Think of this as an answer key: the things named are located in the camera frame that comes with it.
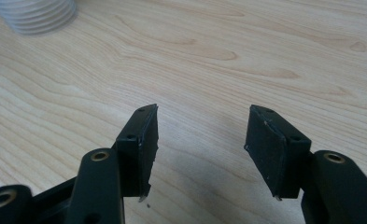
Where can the stack of clear plastic cups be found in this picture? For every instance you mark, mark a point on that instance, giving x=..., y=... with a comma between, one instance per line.
x=38, y=14

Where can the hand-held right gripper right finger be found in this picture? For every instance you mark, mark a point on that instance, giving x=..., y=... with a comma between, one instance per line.
x=271, y=155

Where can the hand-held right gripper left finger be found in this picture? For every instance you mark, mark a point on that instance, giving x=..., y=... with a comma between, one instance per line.
x=137, y=149

